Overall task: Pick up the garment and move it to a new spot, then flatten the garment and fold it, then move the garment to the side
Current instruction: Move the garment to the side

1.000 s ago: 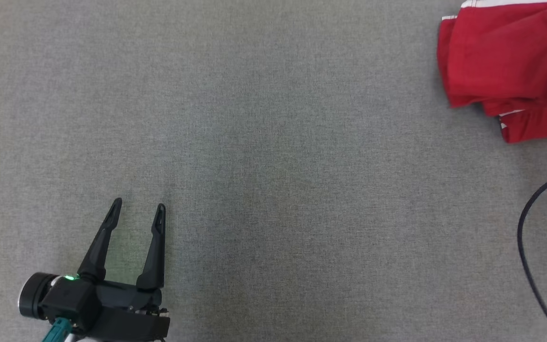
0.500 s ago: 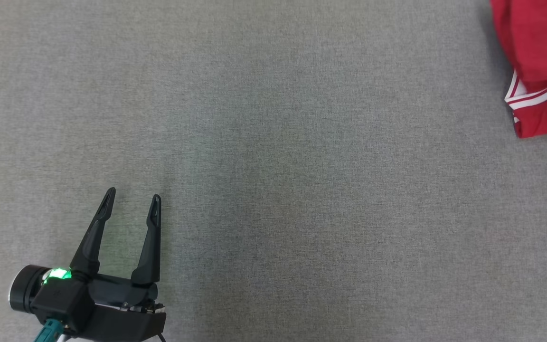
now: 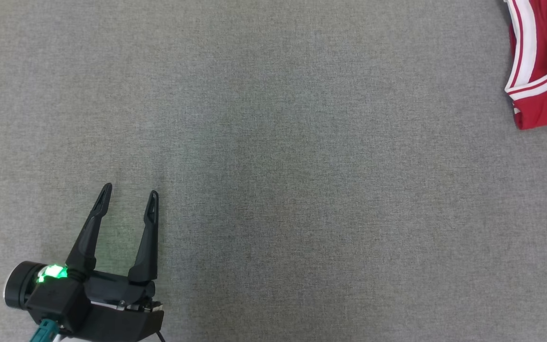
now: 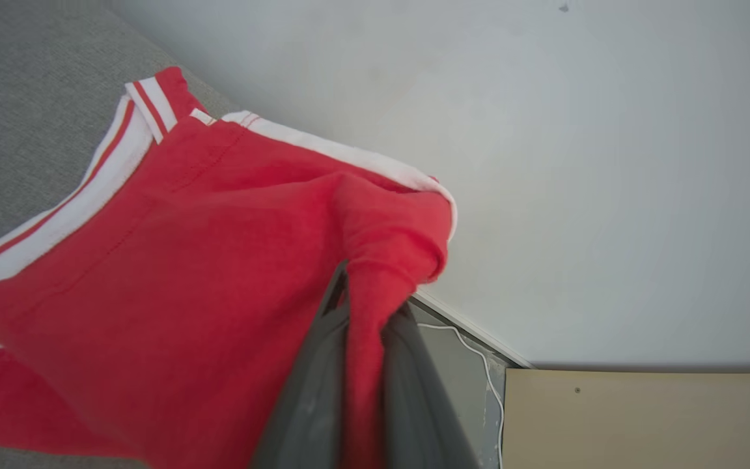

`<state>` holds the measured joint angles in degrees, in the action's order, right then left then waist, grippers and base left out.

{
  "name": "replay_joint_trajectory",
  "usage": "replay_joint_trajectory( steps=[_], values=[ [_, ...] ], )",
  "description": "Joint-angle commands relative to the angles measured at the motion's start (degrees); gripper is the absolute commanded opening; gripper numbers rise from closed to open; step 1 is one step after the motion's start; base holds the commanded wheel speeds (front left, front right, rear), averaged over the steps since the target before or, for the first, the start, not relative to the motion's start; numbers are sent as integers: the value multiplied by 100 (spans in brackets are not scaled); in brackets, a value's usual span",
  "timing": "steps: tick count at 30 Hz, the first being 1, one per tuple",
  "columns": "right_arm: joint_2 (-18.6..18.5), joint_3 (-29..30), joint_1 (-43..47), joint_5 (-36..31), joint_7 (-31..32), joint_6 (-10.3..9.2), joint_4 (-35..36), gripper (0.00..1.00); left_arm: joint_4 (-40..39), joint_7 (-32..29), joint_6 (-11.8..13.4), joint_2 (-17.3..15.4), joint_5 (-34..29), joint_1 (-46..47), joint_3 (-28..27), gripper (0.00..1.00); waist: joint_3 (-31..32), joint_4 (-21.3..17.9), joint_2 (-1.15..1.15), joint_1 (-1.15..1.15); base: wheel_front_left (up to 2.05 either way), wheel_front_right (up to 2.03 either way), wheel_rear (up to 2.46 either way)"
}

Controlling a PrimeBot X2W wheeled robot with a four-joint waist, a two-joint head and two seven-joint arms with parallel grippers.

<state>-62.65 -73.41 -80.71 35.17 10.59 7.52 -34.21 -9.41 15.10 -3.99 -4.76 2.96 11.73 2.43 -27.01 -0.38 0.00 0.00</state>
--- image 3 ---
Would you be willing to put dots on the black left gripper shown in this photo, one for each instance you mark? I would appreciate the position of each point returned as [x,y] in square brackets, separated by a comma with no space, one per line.
[121,323]

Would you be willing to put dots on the red Bulls shirt white sleeves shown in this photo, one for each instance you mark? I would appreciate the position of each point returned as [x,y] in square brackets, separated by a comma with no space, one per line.
[534,109]

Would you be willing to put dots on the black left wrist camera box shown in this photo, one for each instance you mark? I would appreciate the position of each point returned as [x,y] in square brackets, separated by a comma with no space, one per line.
[57,304]

